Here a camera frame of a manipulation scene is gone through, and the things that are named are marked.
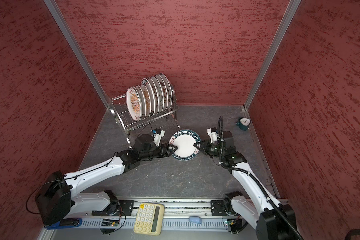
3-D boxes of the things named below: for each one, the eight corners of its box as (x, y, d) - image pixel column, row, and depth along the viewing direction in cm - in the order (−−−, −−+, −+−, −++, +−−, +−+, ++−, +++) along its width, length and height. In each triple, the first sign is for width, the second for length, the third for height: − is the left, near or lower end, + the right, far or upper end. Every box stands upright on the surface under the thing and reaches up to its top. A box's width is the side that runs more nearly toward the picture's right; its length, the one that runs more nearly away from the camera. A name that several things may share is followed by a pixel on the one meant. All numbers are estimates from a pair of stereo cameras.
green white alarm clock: (235, 128, 110) (237, 123, 106) (236, 120, 115) (239, 116, 111) (247, 131, 108) (250, 127, 104) (248, 123, 113) (250, 119, 109)
